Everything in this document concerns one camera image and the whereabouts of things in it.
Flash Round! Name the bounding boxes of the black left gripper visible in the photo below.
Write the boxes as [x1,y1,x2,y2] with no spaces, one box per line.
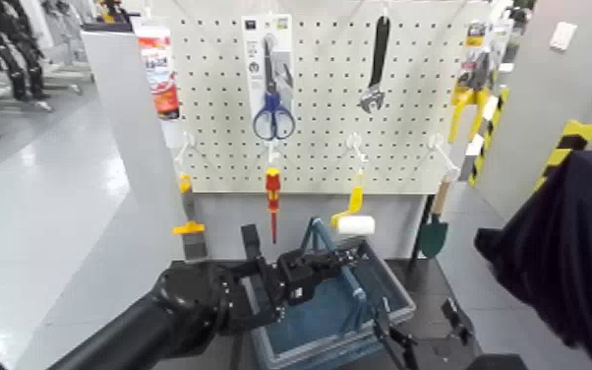
[240,223,375,324]

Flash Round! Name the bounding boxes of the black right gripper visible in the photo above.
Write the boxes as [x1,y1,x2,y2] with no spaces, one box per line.
[372,296,529,370]

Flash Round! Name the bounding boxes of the blue plastic crate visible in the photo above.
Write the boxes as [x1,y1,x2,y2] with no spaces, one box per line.
[246,241,417,370]

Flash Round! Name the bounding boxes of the black pegboard support leg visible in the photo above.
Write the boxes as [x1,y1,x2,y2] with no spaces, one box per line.
[405,195,436,273]

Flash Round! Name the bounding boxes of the red and yellow screwdriver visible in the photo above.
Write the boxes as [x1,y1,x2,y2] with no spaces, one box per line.
[265,165,282,245]

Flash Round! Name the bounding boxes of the white pegboard panel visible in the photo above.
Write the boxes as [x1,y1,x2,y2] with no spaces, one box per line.
[170,0,493,196]

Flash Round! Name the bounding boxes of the dark navy cloth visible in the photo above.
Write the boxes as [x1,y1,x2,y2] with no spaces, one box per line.
[473,151,592,370]

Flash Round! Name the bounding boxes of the blue scissors in white package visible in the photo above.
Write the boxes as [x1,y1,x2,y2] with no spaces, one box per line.
[241,14,297,143]

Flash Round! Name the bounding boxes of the yellow black striped corner guard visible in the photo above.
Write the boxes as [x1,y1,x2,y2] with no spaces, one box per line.
[533,119,592,194]

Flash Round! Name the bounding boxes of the grey partition panel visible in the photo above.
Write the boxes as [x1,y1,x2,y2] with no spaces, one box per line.
[81,31,202,262]

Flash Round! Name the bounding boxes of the red and white tube package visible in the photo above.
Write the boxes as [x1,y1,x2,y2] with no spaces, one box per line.
[133,19,182,121]

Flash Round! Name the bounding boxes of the black humanoid robot on stand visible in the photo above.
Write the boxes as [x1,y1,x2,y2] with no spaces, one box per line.
[0,0,54,112]

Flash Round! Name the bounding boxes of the yellow handled white paint roller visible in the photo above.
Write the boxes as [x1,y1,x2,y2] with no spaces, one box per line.
[329,172,377,236]

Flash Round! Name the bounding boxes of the green trowel with wooden handle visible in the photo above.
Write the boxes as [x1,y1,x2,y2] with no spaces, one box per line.
[417,172,457,260]

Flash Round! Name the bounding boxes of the yellow handled grey scraper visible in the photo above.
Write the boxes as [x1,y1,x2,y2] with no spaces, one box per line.
[172,173,209,262]

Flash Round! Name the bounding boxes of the yellow black striped slim post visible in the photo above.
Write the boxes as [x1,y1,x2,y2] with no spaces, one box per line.
[467,85,511,188]

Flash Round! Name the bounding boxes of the black handled adjustable wrench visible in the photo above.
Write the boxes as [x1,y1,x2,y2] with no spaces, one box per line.
[357,15,391,115]

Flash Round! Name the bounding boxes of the yellow handled pliers in package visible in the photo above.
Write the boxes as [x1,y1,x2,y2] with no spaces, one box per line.
[447,20,500,145]

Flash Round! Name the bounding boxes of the white wall switch plate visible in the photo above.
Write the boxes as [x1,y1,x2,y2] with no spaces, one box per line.
[549,21,578,52]

